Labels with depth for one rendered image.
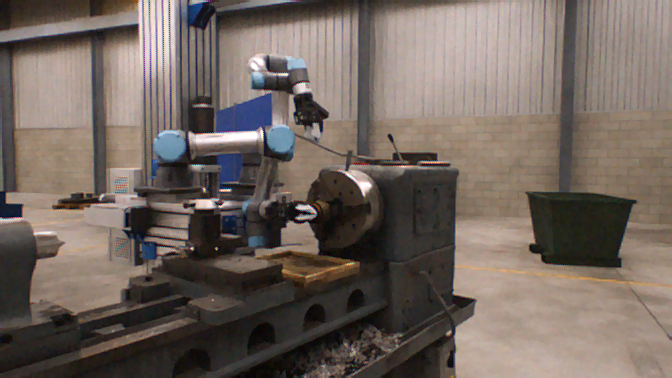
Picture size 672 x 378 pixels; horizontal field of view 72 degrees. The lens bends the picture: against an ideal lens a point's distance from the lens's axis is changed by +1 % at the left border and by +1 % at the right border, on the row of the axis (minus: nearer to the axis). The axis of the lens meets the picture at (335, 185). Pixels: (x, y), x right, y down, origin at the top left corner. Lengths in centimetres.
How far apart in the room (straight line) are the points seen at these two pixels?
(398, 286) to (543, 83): 1035
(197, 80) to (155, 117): 26
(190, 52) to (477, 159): 1008
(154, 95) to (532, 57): 1054
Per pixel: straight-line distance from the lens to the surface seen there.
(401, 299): 198
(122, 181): 245
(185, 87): 228
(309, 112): 186
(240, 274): 129
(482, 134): 1188
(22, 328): 116
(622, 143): 1196
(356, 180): 180
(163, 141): 184
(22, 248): 116
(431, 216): 213
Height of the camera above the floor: 127
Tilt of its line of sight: 3 degrees down
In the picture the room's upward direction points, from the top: straight up
